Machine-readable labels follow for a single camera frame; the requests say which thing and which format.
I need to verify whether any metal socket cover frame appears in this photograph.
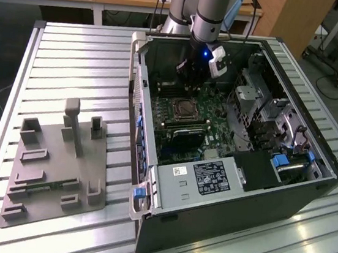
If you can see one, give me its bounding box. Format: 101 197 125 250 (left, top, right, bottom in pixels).
170 95 203 127

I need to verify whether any CPU socket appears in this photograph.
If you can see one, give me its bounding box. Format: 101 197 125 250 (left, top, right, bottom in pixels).
169 94 204 127

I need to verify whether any perforated metal drive cage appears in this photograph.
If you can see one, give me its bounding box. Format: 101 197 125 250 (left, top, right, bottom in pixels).
220 49 292 156

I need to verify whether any green motherboard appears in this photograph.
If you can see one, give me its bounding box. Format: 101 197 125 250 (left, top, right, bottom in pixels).
143 77 246 176

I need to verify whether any black graphics card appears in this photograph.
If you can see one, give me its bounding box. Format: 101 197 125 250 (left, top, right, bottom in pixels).
162 122 207 162

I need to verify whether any small silver heatsink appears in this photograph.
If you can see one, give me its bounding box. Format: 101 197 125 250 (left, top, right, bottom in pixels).
203 148 222 160

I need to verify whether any wooden cabinet panel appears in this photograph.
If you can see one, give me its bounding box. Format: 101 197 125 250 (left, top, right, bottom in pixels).
251 0 338 66

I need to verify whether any black plastic shroud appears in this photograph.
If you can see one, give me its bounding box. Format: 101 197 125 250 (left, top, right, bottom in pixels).
229 148 287 197

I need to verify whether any grey power supply unit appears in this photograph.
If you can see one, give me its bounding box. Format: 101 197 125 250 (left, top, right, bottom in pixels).
150 149 250 220

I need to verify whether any blue disk carrier latch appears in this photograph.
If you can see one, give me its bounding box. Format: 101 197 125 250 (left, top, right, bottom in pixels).
269 153 290 172

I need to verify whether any blue case latch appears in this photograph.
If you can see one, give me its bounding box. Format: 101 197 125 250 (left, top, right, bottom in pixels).
131 186 147 202

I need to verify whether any grey parts rack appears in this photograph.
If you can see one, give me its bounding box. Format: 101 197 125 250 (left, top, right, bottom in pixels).
0 90 120 242

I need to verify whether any black open PC case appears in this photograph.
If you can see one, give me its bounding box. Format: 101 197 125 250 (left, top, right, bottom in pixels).
105 20 338 253

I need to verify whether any green RAM stick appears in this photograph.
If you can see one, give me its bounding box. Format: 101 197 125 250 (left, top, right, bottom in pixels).
25 176 68 197

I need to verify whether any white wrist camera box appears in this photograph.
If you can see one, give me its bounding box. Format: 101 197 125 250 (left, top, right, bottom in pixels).
205 43 231 80

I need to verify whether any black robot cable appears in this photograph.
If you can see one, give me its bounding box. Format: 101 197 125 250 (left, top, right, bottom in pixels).
242 0 258 47

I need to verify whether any coloured wire bundle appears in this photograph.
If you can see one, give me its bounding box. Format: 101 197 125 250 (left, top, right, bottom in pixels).
288 123 314 157

